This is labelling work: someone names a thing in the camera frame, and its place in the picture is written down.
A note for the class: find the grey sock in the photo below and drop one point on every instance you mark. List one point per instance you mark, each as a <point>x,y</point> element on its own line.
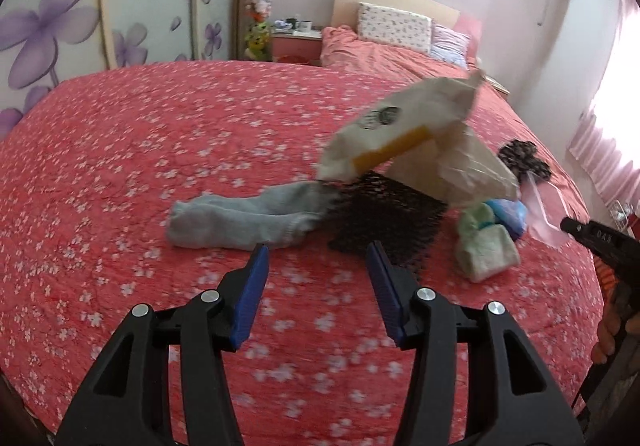
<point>240,216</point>

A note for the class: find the black mesh net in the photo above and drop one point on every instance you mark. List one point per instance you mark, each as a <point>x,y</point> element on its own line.
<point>380,221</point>

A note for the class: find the white mug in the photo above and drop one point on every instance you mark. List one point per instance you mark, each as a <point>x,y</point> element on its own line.
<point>306,26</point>

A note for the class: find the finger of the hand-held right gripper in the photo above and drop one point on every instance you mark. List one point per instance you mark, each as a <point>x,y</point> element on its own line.
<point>595,232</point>

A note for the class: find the beige paper bag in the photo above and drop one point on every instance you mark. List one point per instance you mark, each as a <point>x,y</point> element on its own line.
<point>425,116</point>

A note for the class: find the plush toy display tower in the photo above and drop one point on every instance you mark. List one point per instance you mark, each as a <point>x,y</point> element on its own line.
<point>259,1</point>

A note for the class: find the clear plastic wrapper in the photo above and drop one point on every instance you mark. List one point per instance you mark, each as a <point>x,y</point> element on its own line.
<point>542,221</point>

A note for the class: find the red floral blanket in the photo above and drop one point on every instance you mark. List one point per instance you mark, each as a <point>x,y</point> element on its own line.
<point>125,151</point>

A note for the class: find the dark mug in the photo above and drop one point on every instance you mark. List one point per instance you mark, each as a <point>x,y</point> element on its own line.
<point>291,23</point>

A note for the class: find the blue rolled sock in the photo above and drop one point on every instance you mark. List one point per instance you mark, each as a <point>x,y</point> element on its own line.
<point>512,217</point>

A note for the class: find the flower print sliding wardrobe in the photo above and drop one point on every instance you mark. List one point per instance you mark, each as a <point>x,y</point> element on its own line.
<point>150,1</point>

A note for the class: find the person's right hand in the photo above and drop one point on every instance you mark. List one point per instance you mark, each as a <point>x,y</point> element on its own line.
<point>610,321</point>

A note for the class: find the pink curtain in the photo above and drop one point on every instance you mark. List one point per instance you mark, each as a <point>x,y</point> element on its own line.
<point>610,151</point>

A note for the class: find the pink striped pillow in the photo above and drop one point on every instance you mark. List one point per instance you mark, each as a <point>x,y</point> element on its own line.
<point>450,44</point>

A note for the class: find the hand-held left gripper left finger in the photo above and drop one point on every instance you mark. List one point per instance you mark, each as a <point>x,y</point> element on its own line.
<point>250,291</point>

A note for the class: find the bed with pink duvet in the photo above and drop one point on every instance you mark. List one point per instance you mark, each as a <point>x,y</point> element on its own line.
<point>370,56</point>

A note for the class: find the black floral hair scrunchie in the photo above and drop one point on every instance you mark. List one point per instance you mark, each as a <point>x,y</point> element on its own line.
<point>520,156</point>

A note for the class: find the green and white sock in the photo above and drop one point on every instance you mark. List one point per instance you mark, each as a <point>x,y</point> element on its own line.
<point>485,251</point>

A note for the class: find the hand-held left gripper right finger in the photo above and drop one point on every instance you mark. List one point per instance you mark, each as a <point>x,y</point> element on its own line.
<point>385,291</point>

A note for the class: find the white floral pillow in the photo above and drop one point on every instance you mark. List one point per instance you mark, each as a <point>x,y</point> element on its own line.
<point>395,26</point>

